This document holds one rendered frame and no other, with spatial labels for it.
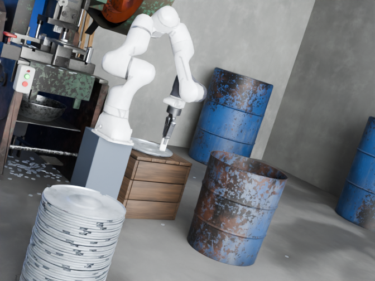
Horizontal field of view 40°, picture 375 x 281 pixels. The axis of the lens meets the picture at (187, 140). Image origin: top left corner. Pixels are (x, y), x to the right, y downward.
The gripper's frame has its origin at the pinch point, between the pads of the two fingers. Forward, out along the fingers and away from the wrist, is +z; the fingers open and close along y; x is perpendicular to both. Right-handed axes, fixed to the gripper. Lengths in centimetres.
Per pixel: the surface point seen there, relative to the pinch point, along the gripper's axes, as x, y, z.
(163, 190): -10.9, 9.9, 27.5
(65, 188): 52, -72, 10
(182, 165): -18.0, 12.8, 11.6
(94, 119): 32, 42, 4
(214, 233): -30, -29, 32
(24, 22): 82, 74, -36
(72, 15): 57, 53, -49
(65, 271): 48, -97, 30
